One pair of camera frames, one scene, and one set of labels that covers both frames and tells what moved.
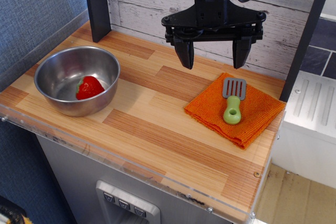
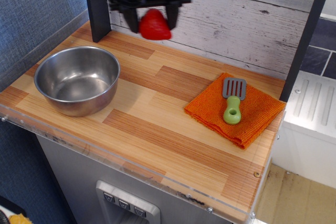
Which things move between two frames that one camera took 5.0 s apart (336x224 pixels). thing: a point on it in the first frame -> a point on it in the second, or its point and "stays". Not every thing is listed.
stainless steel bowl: x=58 y=76 stays
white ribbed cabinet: x=306 y=143 stays
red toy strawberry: x=88 y=86 -> x=153 y=25
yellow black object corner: x=16 y=214 stays
